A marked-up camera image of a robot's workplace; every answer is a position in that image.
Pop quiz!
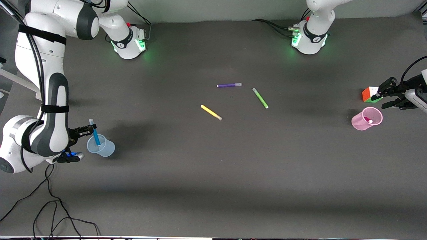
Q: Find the thin black loose cable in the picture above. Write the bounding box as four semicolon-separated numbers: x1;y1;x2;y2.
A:
0;163;101;239

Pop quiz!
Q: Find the black left arm base cable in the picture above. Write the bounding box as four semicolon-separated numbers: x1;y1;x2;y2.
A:
253;8;312;37

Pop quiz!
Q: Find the black arm base cable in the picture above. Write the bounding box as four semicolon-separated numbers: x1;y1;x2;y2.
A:
253;8;312;37
127;2;152;43

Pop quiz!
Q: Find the green marker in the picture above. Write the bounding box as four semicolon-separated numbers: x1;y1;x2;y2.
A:
252;87;269;109

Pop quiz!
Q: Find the white stand with base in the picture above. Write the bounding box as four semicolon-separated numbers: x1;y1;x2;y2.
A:
0;68;42;100

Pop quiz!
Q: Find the dark grey table mat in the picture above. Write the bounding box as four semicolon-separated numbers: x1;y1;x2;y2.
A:
0;13;427;238

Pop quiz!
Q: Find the pink translucent plastic cup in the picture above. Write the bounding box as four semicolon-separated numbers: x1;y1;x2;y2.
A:
351;107;383;131

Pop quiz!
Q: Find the black right arm base cable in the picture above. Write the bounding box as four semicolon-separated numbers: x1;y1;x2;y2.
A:
127;2;152;43

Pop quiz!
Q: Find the blue translucent plastic cup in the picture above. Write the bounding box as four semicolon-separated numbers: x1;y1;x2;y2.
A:
87;134;115;157

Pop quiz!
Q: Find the yellow marker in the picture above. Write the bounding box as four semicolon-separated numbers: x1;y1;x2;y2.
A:
200;104;223;121

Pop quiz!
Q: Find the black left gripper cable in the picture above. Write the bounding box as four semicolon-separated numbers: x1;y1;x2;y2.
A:
400;56;427;84

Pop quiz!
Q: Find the colourful puzzle cube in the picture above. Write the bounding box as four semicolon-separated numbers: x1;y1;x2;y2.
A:
362;86;383;103

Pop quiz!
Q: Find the blue marker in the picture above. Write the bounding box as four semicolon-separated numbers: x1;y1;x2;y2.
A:
89;119;101;146

